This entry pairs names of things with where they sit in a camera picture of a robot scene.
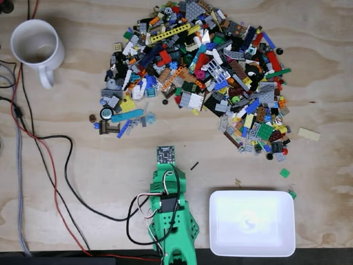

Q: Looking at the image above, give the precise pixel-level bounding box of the turquoise long Lego plate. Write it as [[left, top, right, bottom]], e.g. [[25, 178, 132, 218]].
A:
[[110, 108, 145, 124]]

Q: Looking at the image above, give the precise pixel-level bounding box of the dark brown Lego piece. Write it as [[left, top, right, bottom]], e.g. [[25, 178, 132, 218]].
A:
[[99, 120, 121, 135]]

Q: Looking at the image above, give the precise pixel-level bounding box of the yellow Lego plate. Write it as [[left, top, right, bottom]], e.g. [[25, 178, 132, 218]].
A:
[[119, 95, 137, 113]]

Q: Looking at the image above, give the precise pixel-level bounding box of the black round teal-faced Lego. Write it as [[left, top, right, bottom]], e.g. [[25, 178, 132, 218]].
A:
[[99, 107, 114, 121]]

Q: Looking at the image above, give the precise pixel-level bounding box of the grey-blue Lego plate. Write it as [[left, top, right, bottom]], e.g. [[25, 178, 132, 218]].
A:
[[179, 91, 192, 109]]

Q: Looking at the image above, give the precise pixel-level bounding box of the white square Lego plate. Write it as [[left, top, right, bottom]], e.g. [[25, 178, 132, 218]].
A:
[[190, 92, 205, 110]]

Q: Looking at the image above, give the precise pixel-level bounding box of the black large Lego plate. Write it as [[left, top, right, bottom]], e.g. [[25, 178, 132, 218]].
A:
[[204, 93, 226, 118]]

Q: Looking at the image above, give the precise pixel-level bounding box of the grey long Lego plate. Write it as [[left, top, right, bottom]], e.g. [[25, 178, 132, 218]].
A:
[[101, 88, 124, 98]]

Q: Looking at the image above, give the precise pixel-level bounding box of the white plastic bin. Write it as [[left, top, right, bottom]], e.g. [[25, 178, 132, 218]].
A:
[[208, 189, 297, 258]]

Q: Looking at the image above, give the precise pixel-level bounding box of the green square Lego plate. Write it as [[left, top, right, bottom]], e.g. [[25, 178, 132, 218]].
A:
[[257, 122, 275, 140]]

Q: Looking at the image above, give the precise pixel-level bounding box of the red square Lego brick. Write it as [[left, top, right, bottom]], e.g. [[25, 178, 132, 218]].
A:
[[158, 49, 173, 65]]

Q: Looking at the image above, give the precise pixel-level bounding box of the white lattice window Lego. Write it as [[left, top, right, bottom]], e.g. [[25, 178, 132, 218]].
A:
[[205, 59, 231, 83]]

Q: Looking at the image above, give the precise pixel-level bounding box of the tan flat Lego tile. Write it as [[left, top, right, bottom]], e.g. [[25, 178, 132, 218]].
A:
[[297, 126, 322, 142]]

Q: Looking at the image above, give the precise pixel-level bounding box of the green long Lego plate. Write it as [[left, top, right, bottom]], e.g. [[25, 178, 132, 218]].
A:
[[265, 68, 292, 78]]

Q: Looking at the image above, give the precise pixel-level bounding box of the red long Lego brick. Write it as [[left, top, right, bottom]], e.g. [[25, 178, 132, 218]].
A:
[[266, 50, 282, 71]]

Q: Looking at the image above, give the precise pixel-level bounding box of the blue long Lego plate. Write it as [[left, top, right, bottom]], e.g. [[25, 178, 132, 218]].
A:
[[261, 31, 277, 49]]

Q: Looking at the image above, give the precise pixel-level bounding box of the blue thin long plate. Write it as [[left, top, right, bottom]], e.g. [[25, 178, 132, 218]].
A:
[[116, 119, 133, 139]]

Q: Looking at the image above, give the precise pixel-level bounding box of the dark brown long plate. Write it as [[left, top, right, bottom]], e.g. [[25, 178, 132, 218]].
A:
[[223, 130, 241, 149]]

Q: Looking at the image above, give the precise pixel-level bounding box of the orange technic beam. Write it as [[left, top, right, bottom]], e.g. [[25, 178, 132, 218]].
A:
[[162, 65, 185, 91]]

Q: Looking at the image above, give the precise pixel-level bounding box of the brown long studded plate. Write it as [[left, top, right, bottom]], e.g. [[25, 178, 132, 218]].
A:
[[229, 59, 250, 91]]

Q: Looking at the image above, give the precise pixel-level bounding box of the yellow long technic beam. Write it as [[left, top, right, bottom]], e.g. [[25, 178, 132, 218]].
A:
[[149, 23, 192, 44]]

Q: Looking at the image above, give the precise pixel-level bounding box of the dark grey wedge plate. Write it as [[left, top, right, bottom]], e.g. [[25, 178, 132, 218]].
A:
[[185, 0, 207, 22]]

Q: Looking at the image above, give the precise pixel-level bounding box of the white ceramic mug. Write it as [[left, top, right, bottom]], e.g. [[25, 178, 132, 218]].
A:
[[10, 19, 66, 89]]

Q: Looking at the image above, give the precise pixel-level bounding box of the black round object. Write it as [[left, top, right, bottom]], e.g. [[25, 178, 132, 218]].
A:
[[0, 0, 14, 14]]

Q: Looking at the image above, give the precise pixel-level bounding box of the black camera circuit board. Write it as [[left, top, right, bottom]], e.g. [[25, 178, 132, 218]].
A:
[[156, 145, 177, 167]]

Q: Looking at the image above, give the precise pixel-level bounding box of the white black servo cable bundle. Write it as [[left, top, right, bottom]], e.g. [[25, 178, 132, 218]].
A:
[[126, 168, 181, 262]]

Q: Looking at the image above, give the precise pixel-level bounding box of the thick black cable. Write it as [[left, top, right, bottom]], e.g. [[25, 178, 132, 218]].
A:
[[0, 95, 151, 222]]

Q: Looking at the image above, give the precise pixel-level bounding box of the thin black cable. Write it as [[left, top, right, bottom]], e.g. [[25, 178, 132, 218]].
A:
[[19, 62, 91, 251]]

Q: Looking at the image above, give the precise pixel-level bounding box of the grey braided cable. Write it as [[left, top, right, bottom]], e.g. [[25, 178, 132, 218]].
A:
[[0, 62, 31, 257]]

